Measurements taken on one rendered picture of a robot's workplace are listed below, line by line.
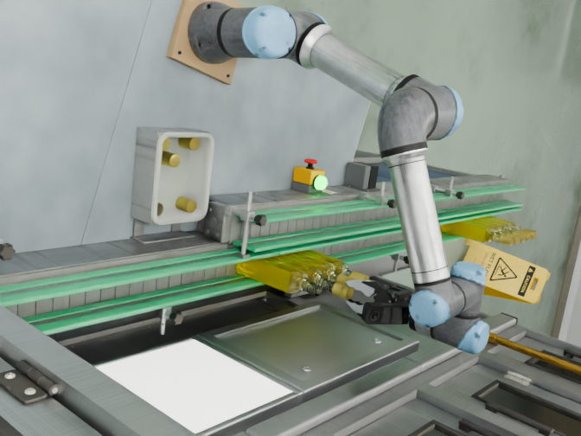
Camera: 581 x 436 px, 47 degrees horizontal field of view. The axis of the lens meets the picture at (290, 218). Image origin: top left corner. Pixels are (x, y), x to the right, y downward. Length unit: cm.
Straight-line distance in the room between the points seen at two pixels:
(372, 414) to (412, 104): 64
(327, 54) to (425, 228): 50
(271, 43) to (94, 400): 111
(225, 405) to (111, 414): 76
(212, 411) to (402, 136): 64
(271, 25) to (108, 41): 36
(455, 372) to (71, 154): 105
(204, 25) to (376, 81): 44
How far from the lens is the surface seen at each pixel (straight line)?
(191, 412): 130
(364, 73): 155
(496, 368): 185
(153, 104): 167
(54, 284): 142
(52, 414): 62
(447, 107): 145
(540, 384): 181
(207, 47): 167
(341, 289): 166
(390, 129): 135
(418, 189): 135
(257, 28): 155
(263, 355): 156
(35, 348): 70
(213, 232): 174
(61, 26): 152
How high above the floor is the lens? 206
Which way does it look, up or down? 38 degrees down
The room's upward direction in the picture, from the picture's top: 108 degrees clockwise
